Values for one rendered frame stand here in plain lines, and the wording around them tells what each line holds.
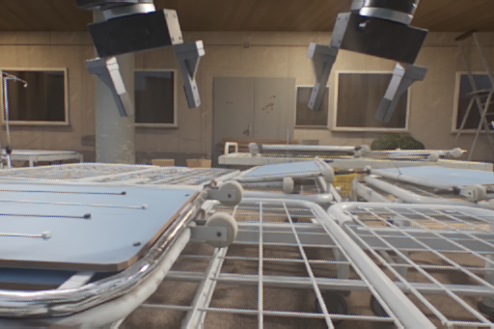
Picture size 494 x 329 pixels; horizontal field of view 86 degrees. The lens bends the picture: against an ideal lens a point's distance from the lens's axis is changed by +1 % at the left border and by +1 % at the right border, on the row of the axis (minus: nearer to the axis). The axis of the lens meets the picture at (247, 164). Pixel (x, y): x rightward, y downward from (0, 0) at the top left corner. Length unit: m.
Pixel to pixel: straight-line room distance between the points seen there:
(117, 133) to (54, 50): 4.03
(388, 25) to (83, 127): 7.44
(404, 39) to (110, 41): 0.46
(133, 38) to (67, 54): 7.68
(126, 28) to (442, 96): 7.38
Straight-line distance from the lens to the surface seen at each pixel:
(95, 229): 0.46
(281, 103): 6.36
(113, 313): 0.33
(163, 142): 6.73
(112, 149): 4.76
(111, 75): 0.53
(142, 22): 0.47
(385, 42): 0.49
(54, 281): 0.39
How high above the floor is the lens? 0.69
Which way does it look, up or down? 4 degrees down
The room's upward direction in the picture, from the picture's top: 1 degrees clockwise
